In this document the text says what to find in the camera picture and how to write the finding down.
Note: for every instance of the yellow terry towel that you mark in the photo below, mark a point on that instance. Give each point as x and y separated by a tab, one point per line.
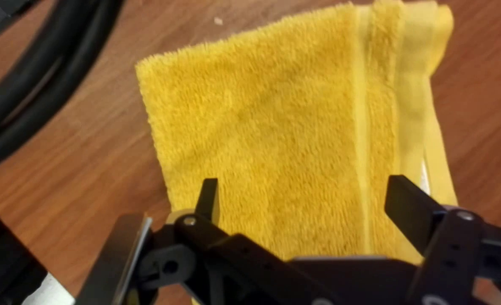
284	127

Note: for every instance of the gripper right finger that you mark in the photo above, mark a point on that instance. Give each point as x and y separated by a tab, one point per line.
453	254

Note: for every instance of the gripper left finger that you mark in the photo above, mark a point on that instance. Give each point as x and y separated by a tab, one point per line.
216	254

